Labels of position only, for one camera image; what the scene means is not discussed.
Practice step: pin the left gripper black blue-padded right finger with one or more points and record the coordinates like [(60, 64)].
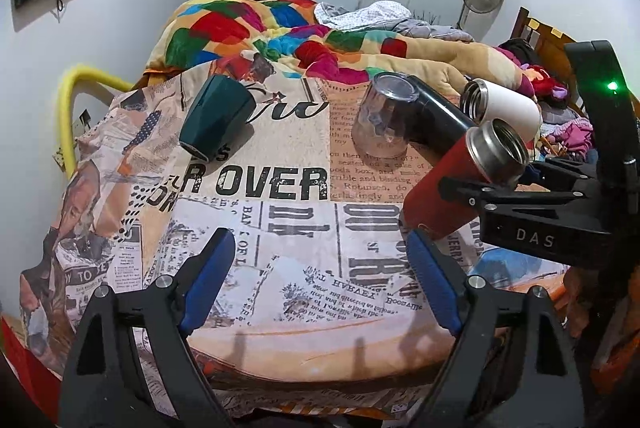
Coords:
[(511, 365)]

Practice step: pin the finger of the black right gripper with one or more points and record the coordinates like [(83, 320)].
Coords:
[(563, 181)]

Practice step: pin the red thermos flask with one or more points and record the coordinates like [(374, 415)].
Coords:
[(492, 153)]

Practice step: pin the clear plastic cup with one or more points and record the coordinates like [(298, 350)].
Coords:
[(380, 126)]

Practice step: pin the dark green cup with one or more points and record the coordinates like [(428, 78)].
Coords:
[(216, 116)]

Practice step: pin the black thermos flask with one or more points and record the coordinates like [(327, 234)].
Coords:
[(433, 121)]

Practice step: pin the white thermos flask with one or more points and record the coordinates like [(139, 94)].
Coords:
[(483, 101)]

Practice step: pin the wooden bed headboard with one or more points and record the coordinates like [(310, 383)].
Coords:
[(560, 66)]

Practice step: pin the newspaper print tablecloth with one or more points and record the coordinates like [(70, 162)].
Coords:
[(319, 314)]

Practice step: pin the checked grey cloth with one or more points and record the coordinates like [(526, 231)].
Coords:
[(385, 15)]

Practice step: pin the colourful patchwork blanket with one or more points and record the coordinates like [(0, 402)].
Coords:
[(286, 33)]

